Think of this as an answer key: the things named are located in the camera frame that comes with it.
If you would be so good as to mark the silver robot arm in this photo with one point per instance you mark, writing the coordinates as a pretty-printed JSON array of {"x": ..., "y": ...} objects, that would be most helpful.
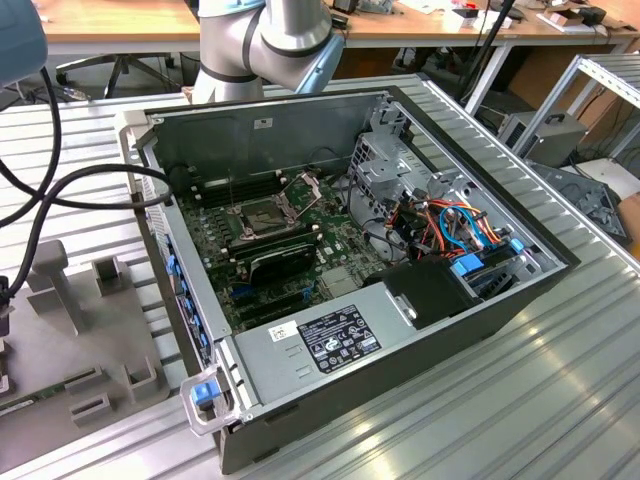
[{"x": 290, "y": 25}]

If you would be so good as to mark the CPU socket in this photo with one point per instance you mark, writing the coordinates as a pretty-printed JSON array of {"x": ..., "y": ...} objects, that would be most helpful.
[{"x": 260, "y": 220}]

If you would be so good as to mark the green motherboard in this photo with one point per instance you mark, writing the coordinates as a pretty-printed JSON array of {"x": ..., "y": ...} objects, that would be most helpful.
[{"x": 345, "y": 240}]

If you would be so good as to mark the black graphics card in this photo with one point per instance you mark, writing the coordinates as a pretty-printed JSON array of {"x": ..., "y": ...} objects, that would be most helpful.
[{"x": 280, "y": 265}]

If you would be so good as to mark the silver chipset heatsink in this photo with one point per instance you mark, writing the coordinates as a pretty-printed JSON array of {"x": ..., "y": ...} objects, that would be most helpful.
[{"x": 340, "y": 283}]

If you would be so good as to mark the black expansion slot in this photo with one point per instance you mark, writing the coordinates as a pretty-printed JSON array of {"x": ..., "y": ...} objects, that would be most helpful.
[
  {"x": 270, "y": 299},
  {"x": 272, "y": 312}
]

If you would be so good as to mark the metal drive cage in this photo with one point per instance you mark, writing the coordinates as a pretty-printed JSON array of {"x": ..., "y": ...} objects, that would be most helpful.
[{"x": 390, "y": 170}]

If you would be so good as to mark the thin locking lever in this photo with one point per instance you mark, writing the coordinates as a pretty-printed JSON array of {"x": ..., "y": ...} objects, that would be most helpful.
[{"x": 232, "y": 192}]

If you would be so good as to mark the black plastic cover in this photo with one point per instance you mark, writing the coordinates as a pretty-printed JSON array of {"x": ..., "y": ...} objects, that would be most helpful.
[{"x": 430, "y": 295}]

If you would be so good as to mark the grey power supply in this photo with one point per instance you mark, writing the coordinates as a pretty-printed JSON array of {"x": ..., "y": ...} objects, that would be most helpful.
[{"x": 280, "y": 360}]

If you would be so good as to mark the blue disk carrier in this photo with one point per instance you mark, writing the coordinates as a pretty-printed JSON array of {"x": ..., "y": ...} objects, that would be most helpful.
[{"x": 467, "y": 265}]

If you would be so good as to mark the black PC case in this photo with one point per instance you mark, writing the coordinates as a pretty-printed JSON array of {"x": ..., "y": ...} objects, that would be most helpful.
[{"x": 350, "y": 410}]

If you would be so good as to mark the blue case latch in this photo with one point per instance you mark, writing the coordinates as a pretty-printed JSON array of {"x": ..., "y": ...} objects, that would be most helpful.
[{"x": 204, "y": 393}]

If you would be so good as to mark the blue plastic clip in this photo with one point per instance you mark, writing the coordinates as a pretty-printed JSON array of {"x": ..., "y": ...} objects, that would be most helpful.
[{"x": 516, "y": 246}]

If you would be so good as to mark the wooden office desk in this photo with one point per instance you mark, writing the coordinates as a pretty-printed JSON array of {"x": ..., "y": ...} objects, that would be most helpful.
[
  {"x": 425, "y": 25},
  {"x": 125, "y": 25}
]

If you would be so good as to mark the grey metal box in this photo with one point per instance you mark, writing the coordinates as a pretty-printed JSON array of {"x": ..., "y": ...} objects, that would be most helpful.
[{"x": 555, "y": 140}]

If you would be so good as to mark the dark case side panel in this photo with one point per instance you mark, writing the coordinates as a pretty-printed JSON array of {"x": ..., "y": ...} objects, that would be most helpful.
[{"x": 575, "y": 185}]

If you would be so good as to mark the black office chair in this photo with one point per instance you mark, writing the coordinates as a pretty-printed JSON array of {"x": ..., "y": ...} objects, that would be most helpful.
[{"x": 120, "y": 60}]

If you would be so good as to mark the black stand pole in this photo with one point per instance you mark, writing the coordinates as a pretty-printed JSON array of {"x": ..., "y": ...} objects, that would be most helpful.
[{"x": 495, "y": 27}]

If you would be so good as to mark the grey parts rack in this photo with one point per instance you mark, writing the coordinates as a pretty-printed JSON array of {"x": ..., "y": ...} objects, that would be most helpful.
[{"x": 50, "y": 360}]

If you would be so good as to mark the brown cardboard box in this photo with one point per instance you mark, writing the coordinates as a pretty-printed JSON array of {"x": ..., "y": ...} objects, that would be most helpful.
[{"x": 631, "y": 220}]

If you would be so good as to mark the green RAM stick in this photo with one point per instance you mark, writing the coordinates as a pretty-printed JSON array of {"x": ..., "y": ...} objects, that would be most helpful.
[{"x": 47, "y": 393}]

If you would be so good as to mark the open cardboard box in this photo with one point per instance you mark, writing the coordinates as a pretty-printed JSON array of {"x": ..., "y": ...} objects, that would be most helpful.
[{"x": 565, "y": 20}]

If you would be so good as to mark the aluminium profile frame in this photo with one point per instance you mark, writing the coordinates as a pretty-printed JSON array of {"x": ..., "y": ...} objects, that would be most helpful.
[{"x": 550, "y": 102}]

